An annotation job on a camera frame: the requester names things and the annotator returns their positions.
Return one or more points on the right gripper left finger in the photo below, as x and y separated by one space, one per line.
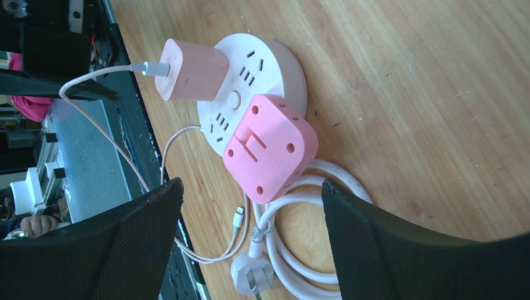
121 253

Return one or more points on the light pink usb charger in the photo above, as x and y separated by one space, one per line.
196 72

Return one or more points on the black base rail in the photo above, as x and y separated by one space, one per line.
59 40

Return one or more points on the pink cube adapter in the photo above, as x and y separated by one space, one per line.
270 148

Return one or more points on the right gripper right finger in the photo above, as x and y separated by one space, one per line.
378 255

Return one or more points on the round pink power strip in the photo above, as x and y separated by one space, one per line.
256 66

